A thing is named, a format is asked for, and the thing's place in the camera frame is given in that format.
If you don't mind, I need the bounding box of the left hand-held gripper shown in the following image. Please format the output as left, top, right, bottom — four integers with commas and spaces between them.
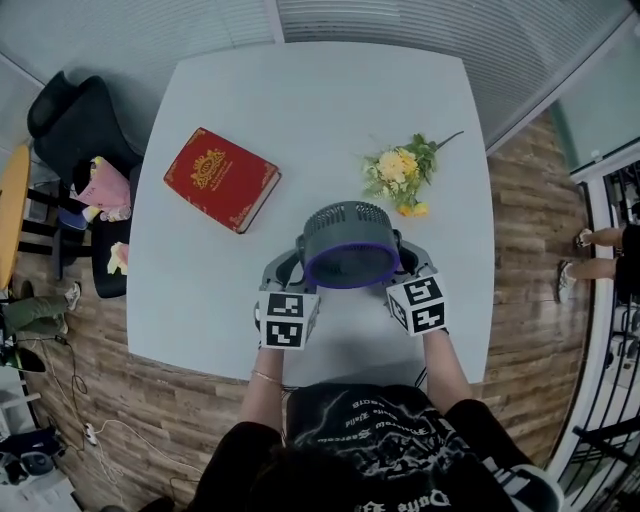
254, 248, 322, 352

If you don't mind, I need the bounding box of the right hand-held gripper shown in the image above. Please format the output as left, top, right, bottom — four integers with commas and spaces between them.
385, 238, 449, 338

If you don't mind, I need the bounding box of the purple grey small desk fan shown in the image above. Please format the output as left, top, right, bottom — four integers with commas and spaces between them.
294, 200, 405, 290

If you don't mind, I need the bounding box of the person's left forearm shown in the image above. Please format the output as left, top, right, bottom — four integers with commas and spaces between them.
241, 347, 289, 441

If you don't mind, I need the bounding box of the person's right forearm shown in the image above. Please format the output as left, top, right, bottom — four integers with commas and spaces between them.
423, 329, 474, 416

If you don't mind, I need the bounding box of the yellow flower bouquet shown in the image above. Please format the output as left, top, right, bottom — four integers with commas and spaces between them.
360, 130, 465, 218

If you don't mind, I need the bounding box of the red hardcover book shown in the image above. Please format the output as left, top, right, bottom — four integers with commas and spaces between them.
162, 126, 283, 235

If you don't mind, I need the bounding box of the pale yellow pink flower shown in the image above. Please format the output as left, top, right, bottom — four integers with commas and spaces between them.
107, 241, 130, 276

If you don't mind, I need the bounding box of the person's black printed shirt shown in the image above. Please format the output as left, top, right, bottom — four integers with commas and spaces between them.
194, 382, 564, 512

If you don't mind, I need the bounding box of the black metal railing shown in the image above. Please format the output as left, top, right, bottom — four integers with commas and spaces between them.
564, 164, 640, 512

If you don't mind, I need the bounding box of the glass door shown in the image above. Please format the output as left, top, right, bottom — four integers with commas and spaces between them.
552, 29, 640, 176

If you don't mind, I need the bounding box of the black office chair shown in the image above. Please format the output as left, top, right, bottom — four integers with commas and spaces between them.
27, 69, 146, 300

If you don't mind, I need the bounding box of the round wooden table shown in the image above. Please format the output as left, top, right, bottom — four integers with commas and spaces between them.
0, 144, 32, 291

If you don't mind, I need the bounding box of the white cable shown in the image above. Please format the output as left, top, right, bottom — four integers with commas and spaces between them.
94, 419, 201, 476

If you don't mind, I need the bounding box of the black cable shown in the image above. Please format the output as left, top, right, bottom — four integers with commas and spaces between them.
29, 334, 89, 426

